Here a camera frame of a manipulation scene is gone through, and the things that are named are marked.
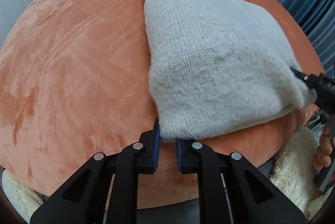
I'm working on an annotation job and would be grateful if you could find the beige knitted sweater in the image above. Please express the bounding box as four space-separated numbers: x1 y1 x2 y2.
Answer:
144 0 316 141

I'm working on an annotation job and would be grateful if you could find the person's right hand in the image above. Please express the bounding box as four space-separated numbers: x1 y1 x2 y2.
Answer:
313 123 334 171

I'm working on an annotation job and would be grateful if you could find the cream fluffy rug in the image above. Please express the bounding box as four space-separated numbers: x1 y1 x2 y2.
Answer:
270 127 333 221

